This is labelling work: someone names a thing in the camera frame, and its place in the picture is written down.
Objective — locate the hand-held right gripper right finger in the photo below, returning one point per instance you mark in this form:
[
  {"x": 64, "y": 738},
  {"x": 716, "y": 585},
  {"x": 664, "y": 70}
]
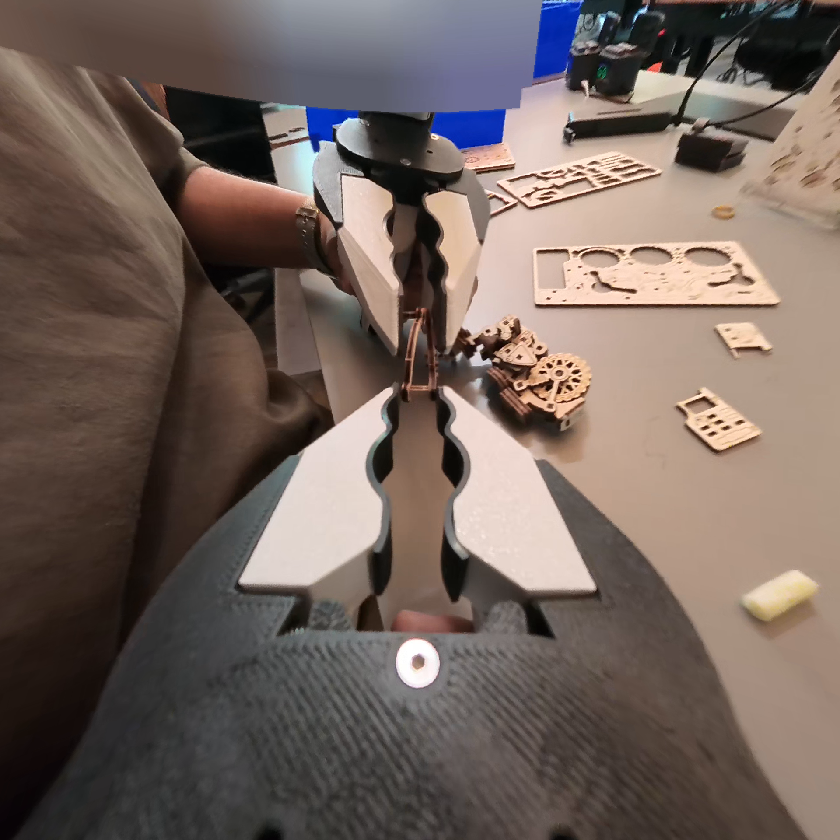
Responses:
[{"x": 512, "y": 525}]

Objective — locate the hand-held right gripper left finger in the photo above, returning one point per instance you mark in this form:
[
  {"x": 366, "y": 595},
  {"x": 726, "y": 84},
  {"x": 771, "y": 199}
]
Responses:
[{"x": 315, "y": 525}]

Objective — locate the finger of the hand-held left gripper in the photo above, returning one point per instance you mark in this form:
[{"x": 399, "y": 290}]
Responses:
[
  {"x": 463, "y": 249},
  {"x": 367, "y": 249}
]

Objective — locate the small wooden puzzle part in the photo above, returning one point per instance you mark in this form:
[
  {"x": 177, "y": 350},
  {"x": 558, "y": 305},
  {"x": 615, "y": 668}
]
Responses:
[{"x": 420, "y": 392}]

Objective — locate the person's left forearm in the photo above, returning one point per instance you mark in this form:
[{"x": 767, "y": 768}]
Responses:
[{"x": 243, "y": 216}]

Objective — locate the grey desk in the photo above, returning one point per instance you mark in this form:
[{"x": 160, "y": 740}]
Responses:
[{"x": 656, "y": 525}]

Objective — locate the person's left hand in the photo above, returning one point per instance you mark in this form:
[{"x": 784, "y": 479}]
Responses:
[{"x": 338, "y": 266}]

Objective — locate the metal wristwatch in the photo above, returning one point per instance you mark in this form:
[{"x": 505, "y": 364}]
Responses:
[{"x": 307, "y": 226}]

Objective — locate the blue plastic crate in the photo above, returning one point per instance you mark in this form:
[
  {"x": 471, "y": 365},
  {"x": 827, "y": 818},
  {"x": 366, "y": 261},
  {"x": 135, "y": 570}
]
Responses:
[
  {"x": 472, "y": 124},
  {"x": 554, "y": 39}
]

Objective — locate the dark brown wooden sheet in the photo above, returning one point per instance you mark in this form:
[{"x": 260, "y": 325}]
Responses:
[{"x": 489, "y": 159}]

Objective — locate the wooden mechanical gear model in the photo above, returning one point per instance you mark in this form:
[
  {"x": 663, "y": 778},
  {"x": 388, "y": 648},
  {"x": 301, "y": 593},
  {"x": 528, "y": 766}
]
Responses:
[{"x": 558, "y": 384}]

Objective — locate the wooden sheet with round holes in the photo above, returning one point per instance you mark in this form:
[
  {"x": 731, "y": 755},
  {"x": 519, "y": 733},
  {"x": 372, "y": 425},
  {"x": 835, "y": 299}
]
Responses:
[{"x": 656, "y": 292}]

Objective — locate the long black bar device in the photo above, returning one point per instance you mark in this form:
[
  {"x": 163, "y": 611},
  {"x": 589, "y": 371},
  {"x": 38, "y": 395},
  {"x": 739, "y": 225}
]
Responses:
[{"x": 617, "y": 123}]

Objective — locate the openwork wooden puzzle sheet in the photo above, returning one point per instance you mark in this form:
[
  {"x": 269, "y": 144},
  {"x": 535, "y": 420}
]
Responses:
[{"x": 649, "y": 172}]

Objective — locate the black battery charger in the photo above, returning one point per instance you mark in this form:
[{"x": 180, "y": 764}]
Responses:
[
  {"x": 581, "y": 65},
  {"x": 617, "y": 72}
]

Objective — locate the small slotted wooden offcut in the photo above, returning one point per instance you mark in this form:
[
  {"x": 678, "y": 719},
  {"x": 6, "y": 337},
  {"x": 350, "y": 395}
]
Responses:
[{"x": 712, "y": 443}]

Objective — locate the small black box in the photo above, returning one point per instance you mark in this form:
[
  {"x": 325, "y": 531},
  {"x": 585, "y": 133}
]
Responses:
[{"x": 709, "y": 154}]

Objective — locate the person's brown shirt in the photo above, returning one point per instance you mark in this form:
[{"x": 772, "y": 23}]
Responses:
[{"x": 98, "y": 328}]

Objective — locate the small square wooden offcut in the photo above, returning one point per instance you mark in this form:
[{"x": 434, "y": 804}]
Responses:
[{"x": 738, "y": 334}]

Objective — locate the printed instruction booklet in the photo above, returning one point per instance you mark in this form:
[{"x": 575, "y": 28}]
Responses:
[{"x": 807, "y": 164}]

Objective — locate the wooden sheet frame fragment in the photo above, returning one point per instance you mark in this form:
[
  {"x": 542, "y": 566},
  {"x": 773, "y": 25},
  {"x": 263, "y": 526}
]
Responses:
[{"x": 505, "y": 200}]

